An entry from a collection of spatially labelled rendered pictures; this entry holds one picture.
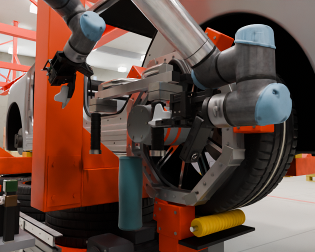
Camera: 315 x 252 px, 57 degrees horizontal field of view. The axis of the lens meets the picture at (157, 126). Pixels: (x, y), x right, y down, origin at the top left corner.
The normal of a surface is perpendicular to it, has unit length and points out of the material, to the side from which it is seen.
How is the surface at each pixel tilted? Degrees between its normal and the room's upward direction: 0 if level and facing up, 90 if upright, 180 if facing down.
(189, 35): 109
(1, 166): 90
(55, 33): 90
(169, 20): 122
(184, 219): 90
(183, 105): 90
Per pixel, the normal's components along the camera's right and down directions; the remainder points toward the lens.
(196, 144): 0.56, 0.45
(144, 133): -0.76, -0.05
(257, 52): -0.17, -0.07
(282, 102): 0.65, -0.06
